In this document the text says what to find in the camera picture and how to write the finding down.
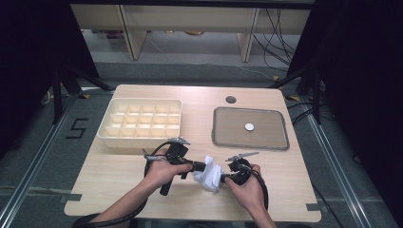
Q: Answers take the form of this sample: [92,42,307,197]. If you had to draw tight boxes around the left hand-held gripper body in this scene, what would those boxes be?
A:
[160,136,194,197]

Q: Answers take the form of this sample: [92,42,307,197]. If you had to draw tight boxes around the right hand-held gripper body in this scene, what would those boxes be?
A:
[225,151,260,186]

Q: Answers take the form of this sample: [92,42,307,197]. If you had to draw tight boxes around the white sock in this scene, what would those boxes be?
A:
[192,155,226,194]

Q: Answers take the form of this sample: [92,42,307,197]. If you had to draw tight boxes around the cream compartment organizer box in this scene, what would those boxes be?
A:
[96,98,183,150]

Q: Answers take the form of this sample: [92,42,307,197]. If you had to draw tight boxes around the person's right hand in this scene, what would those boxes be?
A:
[224,163,265,212]

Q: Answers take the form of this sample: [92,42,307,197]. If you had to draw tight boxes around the person's left hand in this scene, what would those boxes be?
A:
[144,148,194,191]

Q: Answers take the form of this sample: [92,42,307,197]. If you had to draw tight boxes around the grey metal plug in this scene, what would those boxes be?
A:
[142,148,168,162]

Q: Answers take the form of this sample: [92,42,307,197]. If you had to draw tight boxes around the grey rectangular tray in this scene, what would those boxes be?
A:
[211,106,290,151]

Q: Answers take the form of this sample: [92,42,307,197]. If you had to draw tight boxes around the light wooden background desk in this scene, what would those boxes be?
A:
[70,3,312,63]

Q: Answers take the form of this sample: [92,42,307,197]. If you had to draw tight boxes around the black curtain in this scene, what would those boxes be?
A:
[286,0,403,222]
[0,0,101,160]

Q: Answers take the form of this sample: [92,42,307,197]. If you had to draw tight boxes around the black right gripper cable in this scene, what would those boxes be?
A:
[240,163,270,212]

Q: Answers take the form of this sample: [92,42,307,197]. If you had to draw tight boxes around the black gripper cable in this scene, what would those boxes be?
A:
[71,141,174,228]
[240,163,270,212]

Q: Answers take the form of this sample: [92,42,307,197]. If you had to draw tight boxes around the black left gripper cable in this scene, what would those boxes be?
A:
[71,141,174,228]

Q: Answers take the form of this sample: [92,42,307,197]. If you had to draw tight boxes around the black floor cables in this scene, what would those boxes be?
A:
[286,101,321,126]

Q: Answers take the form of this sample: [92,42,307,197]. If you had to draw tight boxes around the aluminium floor rail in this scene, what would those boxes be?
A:
[303,107,373,228]
[0,94,79,228]

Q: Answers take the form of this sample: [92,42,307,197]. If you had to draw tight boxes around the thin white floor cable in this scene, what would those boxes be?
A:
[146,31,277,81]

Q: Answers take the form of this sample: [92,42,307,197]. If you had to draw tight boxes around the black hanging cable bundle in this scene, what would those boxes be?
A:
[253,8,302,72]

